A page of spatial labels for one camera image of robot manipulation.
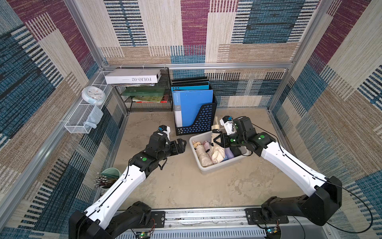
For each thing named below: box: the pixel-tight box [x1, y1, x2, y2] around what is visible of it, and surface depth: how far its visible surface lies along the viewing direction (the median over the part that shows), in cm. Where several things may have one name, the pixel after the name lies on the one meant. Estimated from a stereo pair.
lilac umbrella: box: [223, 147, 235, 161], surface depth 87 cm
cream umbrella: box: [209, 116, 226, 165], surface depth 75 cm
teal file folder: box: [171, 84, 210, 93], surface depth 96 cm
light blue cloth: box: [83, 105, 104, 129], surface depth 70 cm
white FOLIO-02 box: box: [104, 68, 163, 85], surface depth 81 cm
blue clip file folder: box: [172, 89, 214, 128], surface depth 95 cm
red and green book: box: [132, 94, 170, 104], surface depth 101 cm
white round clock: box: [81, 85, 107, 106], surface depth 76 cm
